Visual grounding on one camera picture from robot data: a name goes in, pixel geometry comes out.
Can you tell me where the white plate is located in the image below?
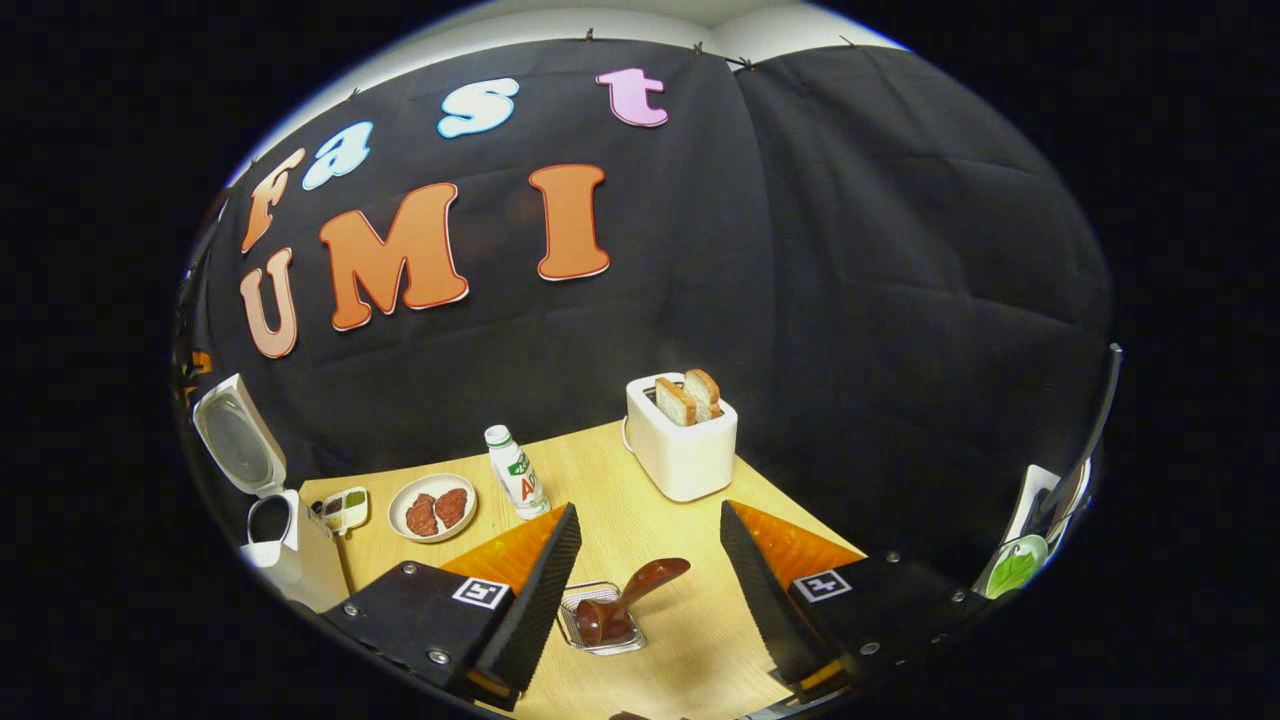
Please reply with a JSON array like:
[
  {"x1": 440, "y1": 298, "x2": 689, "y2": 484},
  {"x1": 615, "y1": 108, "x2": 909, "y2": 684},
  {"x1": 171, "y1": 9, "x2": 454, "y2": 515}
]
[{"x1": 387, "y1": 473, "x2": 479, "y2": 544}]

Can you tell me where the dark wooden spoon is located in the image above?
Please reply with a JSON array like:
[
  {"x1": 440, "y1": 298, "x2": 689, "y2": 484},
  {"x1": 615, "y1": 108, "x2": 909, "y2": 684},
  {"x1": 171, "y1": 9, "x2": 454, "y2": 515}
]
[{"x1": 575, "y1": 558, "x2": 692, "y2": 647}]

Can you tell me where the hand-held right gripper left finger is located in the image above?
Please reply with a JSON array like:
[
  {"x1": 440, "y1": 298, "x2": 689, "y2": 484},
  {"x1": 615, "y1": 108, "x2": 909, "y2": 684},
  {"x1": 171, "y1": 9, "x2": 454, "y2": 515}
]
[{"x1": 320, "y1": 503, "x2": 583, "y2": 711}]

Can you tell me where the white toaster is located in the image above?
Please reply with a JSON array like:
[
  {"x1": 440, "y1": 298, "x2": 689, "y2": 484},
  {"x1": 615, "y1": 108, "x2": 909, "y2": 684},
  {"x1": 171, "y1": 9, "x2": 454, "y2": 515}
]
[{"x1": 622, "y1": 372, "x2": 739, "y2": 503}]

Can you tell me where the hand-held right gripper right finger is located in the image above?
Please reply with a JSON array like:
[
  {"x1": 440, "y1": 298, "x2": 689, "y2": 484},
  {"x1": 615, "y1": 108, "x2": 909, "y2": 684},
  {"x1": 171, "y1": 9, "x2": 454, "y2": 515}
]
[{"x1": 720, "y1": 500, "x2": 996, "y2": 704}]

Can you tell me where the green round object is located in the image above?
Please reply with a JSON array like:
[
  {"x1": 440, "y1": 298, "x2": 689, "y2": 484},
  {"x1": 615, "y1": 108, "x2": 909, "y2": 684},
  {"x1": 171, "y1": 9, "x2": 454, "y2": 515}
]
[{"x1": 985, "y1": 535, "x2": 1051, "y2": 601}]

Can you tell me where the white rice cooker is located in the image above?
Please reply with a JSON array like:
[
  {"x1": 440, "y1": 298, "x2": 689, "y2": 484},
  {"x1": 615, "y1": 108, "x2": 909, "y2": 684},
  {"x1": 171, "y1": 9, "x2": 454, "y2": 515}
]
[{"x1": 192, "y1": 373, "x2": 351, "y2": 613}]

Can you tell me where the white green-label bottle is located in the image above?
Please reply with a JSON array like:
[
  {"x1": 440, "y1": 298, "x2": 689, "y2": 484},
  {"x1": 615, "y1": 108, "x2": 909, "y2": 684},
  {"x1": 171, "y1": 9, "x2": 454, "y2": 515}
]
[{"x1": 484, "y1": 424, "x2": 552, "y2": 521}]

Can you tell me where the white condiment dish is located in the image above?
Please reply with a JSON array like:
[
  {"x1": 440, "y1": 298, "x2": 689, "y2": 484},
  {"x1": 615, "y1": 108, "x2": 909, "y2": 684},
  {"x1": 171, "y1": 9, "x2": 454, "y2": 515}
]
[{"x1": 312, "y1": 487, "x2": 370, "y2": 536}]

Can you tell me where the toasted bread slice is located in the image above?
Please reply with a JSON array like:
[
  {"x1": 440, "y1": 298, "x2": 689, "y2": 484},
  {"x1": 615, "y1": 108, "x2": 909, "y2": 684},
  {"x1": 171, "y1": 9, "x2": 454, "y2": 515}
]
[
  {"x1": 684, "y1": 369, "x2": 723, "y2": 421},
  {"x1": 655, "y1": 377, "x2": 698, "y2": 428}
]

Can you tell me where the white board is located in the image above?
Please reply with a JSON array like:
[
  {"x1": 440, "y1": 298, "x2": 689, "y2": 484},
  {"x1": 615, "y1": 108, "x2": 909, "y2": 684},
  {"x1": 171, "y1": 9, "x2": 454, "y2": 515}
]
[{"x1": 1005, "y1": 465, "x2": 1061, "y2": 546}]

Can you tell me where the black backdrop cloth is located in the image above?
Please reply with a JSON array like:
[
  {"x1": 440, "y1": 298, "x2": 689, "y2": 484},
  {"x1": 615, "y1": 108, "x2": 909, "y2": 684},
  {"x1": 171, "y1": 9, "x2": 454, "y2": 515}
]
[{"x1": 175, "y1": 38, "x2": 1116, "y2": 591}]

